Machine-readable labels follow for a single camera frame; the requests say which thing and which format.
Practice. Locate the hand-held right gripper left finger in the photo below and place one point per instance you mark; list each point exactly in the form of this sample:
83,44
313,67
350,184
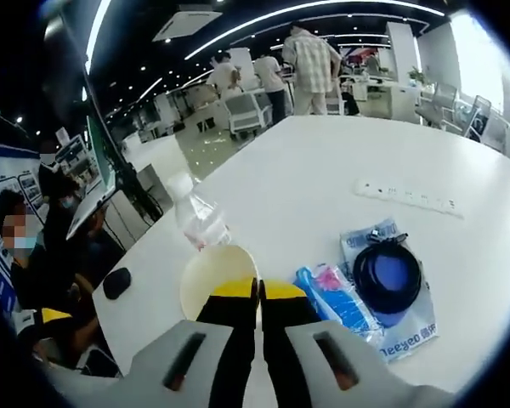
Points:
229,340

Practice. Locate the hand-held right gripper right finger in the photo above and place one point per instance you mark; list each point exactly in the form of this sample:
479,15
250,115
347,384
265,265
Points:
285,340

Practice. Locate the blue tissue packet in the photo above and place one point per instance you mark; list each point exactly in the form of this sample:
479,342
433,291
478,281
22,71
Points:
340,306

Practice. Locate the black computer mouse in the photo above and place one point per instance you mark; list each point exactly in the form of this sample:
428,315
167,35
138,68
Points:
117,284

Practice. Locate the white paper cup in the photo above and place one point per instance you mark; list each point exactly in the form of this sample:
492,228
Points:
204,276

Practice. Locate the silver bag with blue item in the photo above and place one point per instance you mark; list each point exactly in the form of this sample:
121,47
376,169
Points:
408,340

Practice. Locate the clear plastic bottle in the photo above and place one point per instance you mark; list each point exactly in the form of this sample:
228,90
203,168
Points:
200,217

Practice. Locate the white table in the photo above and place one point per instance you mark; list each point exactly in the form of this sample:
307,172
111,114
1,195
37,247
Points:
323,161

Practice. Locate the white power strip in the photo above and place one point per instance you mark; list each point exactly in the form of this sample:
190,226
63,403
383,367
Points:
408,199

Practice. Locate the white office chair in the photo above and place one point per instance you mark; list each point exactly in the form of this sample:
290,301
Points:
246,112

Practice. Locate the potted green plant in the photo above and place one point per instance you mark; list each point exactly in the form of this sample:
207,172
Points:
417,75

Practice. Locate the ceiling air conditioner unit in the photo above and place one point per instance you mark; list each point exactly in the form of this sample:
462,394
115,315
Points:
187,25

